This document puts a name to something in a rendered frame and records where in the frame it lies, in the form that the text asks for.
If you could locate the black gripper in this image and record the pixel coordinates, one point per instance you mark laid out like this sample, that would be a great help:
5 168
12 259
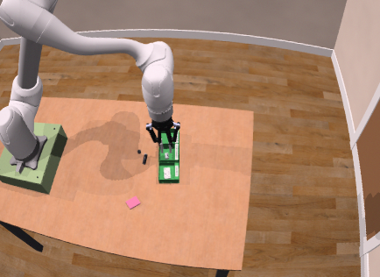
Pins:
163 126

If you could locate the green three-compartment bin rack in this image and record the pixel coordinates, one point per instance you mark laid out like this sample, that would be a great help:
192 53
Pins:
172 163

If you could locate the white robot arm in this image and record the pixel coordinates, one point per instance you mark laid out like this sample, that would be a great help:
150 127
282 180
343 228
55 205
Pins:
32 20

